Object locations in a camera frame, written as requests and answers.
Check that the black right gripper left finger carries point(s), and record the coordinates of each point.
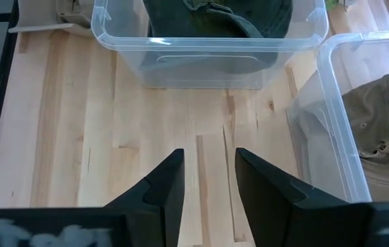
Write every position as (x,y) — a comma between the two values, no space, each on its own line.
(160,206)

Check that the dark green cap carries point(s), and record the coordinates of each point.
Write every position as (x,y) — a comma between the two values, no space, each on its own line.
(166,20)
(235,25)

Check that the khaki cap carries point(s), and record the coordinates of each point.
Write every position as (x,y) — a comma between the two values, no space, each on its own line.
(43,17)

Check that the large clear plastic bin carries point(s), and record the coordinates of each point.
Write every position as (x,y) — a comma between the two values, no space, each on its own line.
(129,44)

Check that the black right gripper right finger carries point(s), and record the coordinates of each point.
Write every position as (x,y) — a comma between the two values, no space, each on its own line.
(276,212)

